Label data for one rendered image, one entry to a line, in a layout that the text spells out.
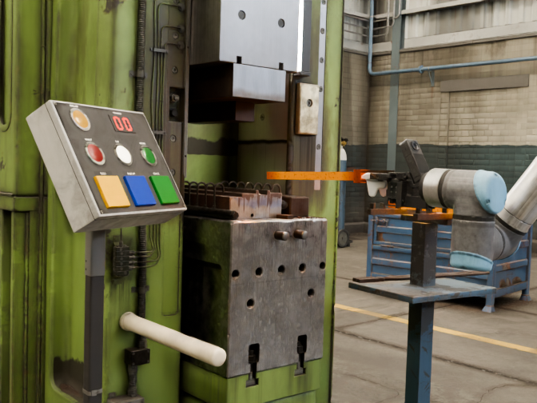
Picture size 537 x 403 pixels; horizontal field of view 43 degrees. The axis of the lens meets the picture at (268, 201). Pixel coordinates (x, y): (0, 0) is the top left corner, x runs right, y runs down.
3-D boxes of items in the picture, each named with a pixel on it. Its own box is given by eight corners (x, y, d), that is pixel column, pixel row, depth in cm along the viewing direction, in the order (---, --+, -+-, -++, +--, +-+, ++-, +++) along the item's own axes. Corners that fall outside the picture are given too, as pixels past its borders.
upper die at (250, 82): (284, 101, 210) (286, 70, 210) (232, 96, 197) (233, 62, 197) (206, 108, 242) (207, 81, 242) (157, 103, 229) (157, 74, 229)
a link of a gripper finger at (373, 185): (353, 195, 173) (383, 197, 166) (354, 172, 173) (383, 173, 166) (361, 195, 175) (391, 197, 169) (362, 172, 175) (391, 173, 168)
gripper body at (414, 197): (380, 205, 166) (421, 209, 157) (382, 169, 166) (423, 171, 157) (400, 205, 171) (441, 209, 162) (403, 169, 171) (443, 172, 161)
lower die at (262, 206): (281, 217, 212) (282, 190, 211) (228, 219, 199) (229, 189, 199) (204, 208, 244) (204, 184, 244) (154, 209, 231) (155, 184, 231)
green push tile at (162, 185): (180, 202, 169) (168, 175, 170) (163, 203, 162) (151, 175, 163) (174, 205, 170) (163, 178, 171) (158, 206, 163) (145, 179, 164)
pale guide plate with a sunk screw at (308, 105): (318, 134, 236) (320, 85, 235) (298, 133, 231) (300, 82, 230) (313, 134, 238) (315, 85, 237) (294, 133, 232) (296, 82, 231)
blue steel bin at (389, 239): (531, 300, 586) (536, 215, 582) (491, 313, 527) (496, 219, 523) (408, 281, 666) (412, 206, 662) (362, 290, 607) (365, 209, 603)
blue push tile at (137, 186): (157, 203, 160) (144, 175, 161) (138, 205, 153) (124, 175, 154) (151, 207, 160) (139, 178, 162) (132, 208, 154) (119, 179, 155)
